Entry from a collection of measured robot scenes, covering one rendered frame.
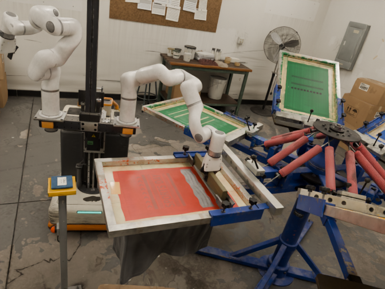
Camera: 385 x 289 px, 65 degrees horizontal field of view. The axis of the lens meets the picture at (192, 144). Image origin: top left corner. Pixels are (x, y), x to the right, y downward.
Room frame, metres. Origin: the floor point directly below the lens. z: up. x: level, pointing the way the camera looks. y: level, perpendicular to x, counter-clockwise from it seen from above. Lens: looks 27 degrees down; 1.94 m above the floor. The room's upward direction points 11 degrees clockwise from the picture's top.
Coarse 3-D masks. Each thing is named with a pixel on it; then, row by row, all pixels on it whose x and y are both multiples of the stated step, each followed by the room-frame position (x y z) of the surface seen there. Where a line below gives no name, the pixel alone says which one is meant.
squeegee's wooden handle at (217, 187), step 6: (198, 156) 1.60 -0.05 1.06; (198, 162) 1.57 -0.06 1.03; (198, 168) 1.56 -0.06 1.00; (210, 174) 1.43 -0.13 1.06; (210, 180) 1.41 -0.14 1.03; (216, 180) 1.38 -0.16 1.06; (210, 186) 1.40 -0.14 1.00; (216, 186) 1.35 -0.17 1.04; (222, 186) 1.33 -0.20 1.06; (216, 192) 1.34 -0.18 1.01; (222, 192) 1.29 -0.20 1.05; (222, 198) 1.29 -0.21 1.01
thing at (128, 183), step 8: (160, 168) 1.55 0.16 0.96; (168, 168) 1.57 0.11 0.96; (176, 168) 1.59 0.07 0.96; (184, 168) 1.60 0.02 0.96; (192, 168) 1.62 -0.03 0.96; (120, 176) 1.39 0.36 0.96; (128, 176) 1.40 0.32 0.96; (176, 176) 1.50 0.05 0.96; (120, 184) 1.31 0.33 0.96; (128, 184) 1.33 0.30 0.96; (136, 184) 1.34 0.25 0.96; (176, 184) 1.42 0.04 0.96; (184, 184) 1.43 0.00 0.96; (128, 192) 1.26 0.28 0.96
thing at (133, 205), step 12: (132, 192) 1.27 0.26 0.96; (180, 192) 1.35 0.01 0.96; (192, 192) 1.37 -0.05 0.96; (228, 192) 1.44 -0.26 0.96; (132, 204) 1.17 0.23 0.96; (144, 204) 1.19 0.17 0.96; (192, 204) 1.27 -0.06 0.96; (216, 204) 1.31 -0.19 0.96; (132, 216) 1.09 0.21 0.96; (144, 216) 1.11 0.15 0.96; (156, 216) 1.12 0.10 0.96
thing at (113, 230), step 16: (96, 160) 1.44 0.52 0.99; (112, 160) 1.48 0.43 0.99; (128, 160) 1.51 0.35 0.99; (144, 160) 1.55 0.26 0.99; (160, 160) 1.60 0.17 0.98; (176, 160) 1.65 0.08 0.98; (96, 176) 1.33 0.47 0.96; (224, 176) 1.60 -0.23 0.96; (240, 192) 1.43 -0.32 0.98; (112, 208) 1.08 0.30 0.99; (112, 224) 0.98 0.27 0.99; (128, 224) 1.00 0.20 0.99; (144, 224) 1.02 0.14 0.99; (160, 224) 1.04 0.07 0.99; (176, 224) 1.07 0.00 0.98; (192, 224) 1.11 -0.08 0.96
